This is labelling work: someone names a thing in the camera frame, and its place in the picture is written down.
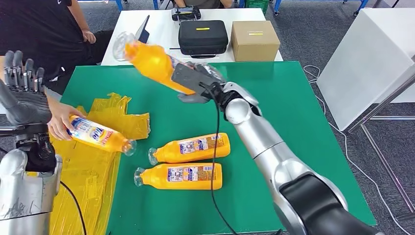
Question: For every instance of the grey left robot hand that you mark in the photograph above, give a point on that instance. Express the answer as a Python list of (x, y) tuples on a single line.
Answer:
[(26, 103)]

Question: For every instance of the black carrying case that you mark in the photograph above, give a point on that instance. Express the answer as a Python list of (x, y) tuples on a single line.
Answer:
[(202, 39)]

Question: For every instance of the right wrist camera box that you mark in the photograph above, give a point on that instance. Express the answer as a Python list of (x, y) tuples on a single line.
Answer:
[(189, 79)]

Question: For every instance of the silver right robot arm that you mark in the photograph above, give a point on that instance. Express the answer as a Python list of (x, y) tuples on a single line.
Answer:
[(275, 155)]

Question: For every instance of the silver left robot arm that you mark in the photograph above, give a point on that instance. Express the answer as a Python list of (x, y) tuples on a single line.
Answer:
[(22, 191)]

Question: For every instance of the person's right hand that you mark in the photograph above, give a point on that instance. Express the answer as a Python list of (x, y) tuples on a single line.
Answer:
[(58, 120)]

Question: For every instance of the person's right forearm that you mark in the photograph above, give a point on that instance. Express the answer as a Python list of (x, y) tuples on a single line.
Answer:
[(52, 99)]

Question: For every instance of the white panel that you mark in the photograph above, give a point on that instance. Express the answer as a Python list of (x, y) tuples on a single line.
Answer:
[(363, 66)]

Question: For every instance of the orange bottle clear cap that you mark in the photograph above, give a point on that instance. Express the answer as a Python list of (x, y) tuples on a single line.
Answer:
[(168, 154), (107, 141), (152, 63), (155, 180)]

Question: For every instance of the black handheld controller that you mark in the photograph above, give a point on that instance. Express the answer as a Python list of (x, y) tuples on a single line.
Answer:
[(185, 13)]

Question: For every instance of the person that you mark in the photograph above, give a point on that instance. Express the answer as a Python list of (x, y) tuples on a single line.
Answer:
[(39, 29), (201, 3)]

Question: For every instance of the person's left forearm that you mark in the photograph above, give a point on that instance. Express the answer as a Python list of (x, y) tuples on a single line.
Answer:
[(77, 16)]

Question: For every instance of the brown cardboard box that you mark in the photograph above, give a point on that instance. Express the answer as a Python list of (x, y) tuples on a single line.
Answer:
[(254, 43)]

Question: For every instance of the green plastic crate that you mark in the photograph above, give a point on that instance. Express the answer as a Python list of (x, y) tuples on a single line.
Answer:
[(256, 4)]

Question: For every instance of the person's left hand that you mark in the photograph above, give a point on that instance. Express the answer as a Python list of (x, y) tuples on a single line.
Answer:
[(89, 36)]

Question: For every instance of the tablet in blue case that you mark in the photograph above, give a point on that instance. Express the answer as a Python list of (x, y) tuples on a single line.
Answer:
[(144, 30)]

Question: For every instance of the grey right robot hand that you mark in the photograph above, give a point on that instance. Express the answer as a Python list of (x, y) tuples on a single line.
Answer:
[(210, 75)]

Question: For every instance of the yellow tape patch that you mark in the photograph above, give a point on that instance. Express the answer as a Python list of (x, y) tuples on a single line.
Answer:
[(90, 181)]

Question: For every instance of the white table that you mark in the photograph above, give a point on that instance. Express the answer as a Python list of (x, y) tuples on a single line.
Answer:
[(162, 19)]

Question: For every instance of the grey metal frame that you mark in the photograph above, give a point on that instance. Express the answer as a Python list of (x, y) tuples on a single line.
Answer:
[(382, 103)]

